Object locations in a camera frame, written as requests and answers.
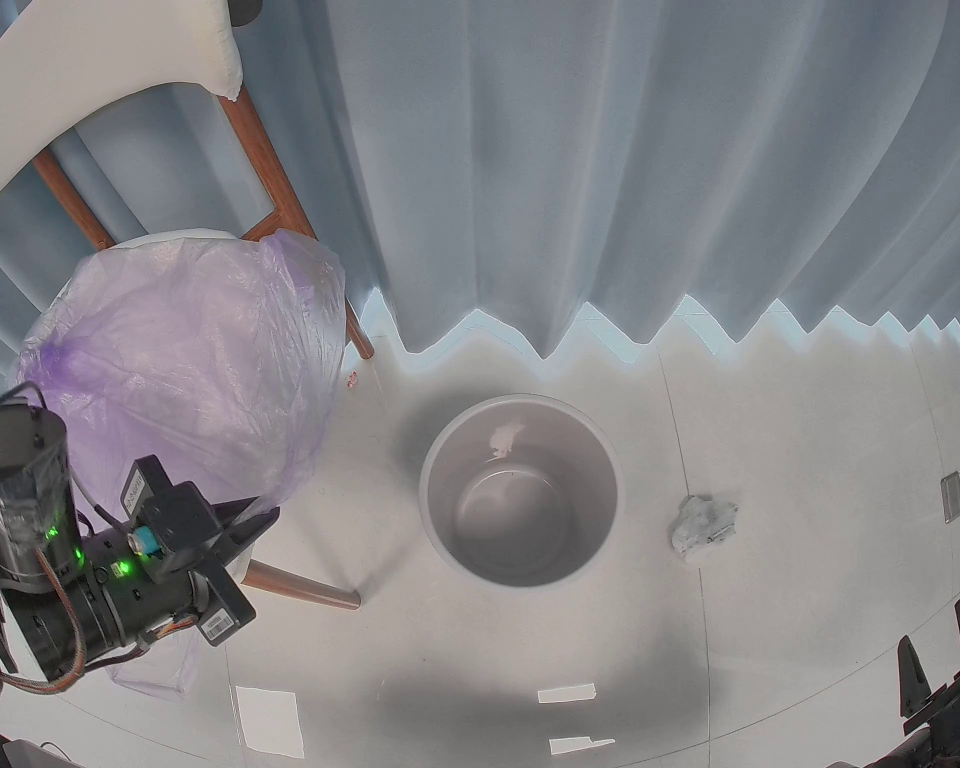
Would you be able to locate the white cushioned wooden chair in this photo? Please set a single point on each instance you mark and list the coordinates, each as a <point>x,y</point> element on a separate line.
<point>112,67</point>

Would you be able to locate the purple plastic bag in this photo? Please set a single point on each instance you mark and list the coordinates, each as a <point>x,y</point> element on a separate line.
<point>187,360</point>

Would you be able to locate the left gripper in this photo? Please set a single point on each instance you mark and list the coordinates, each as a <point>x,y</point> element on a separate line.
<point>161,604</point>

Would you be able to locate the blue-green curtain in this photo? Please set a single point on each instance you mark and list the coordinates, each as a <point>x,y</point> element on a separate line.
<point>600,150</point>

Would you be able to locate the crumpled white paper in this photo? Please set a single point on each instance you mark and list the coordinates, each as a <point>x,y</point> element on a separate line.
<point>703,529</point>

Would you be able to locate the white trash bin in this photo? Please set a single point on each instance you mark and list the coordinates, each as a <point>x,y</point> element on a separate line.
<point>465,495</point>

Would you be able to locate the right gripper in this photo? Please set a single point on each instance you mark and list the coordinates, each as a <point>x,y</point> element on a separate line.
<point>941,709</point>

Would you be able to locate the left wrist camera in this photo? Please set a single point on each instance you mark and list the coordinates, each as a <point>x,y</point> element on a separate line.
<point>176,517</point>

